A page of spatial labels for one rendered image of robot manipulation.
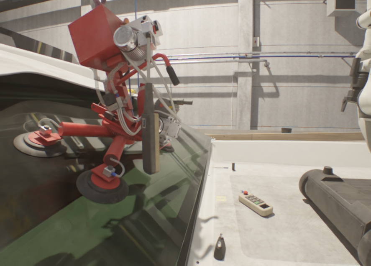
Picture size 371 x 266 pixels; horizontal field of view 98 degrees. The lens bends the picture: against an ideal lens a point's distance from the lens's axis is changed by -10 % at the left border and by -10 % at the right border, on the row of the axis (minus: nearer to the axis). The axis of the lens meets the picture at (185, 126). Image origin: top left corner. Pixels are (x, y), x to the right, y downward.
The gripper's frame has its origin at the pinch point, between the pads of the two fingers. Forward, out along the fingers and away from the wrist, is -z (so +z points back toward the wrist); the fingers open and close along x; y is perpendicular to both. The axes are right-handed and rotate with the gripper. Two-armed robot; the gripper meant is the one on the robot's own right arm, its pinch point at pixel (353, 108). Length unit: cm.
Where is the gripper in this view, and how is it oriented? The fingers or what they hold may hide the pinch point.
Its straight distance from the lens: 127.9
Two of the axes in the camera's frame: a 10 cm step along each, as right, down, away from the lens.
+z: 1.9, -9.7, -1.6
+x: -9.6, -2.2, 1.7
